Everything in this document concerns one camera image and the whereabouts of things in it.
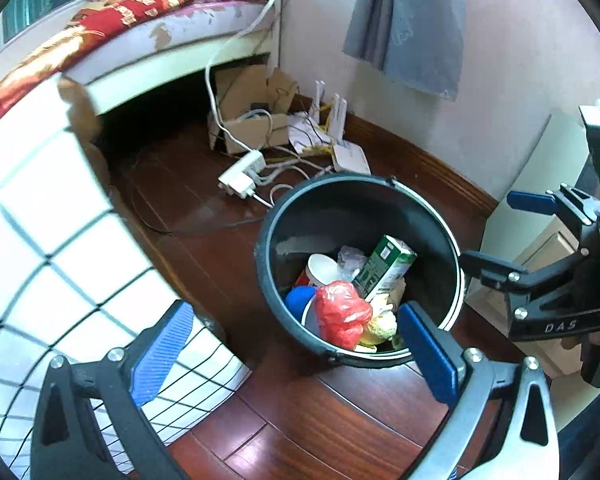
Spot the yellow knotted cloth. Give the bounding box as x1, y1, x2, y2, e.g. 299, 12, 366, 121
360, 294, 403, 350

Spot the red plastic bag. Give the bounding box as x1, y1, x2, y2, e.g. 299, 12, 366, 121
313, 281, 373, 351

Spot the green milk carton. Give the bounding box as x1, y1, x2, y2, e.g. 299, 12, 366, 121
352, 235, 417, 302

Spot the clear plastic bag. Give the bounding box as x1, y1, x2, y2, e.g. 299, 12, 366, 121
337, 246, 367, 282

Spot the blue plastic cup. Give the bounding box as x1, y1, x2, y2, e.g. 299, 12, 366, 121
284, 285, 317, 324

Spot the black trash bucket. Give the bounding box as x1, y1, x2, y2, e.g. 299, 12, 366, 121
254, 174, 466, 368

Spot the white power strip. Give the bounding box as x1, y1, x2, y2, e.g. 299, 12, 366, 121
218, 150, 266, 200

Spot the hanging grey cloth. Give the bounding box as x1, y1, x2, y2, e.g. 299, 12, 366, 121
342, 0, 466, 101

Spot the white wifi router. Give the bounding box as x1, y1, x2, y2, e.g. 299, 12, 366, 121
288, 80, 372, 174

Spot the cardboard box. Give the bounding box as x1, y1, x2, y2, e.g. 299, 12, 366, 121
208, 64, 298, 156

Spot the red yellow blanket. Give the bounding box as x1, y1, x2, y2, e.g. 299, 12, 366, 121
0, 0, 274, 137

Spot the bed mattress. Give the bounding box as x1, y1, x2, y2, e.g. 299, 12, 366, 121
65, 0, 274, 114

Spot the white power cable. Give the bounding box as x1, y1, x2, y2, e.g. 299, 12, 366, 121
204, 0, 292, 156

